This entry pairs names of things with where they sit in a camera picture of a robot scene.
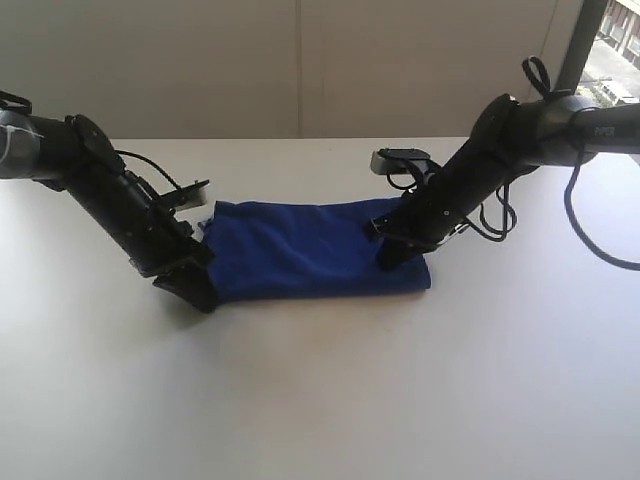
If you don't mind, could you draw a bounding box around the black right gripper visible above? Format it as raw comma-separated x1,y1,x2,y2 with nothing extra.
368,144,510,271

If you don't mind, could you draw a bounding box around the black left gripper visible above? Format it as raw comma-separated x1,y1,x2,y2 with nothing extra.
69,164,220,313

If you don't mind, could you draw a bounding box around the blue microfiber towel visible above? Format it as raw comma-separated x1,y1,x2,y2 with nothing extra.
200,198,431,303

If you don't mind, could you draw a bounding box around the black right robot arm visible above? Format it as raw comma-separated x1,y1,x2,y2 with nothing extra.
365,94,639,270

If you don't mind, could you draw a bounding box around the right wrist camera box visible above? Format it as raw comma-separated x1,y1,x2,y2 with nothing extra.
370,148,431,175

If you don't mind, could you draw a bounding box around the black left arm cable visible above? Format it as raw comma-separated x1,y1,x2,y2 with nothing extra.
114,148,184,194

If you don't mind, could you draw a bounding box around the dark window frame post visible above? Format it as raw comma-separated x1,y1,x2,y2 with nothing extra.
555,0,608,91

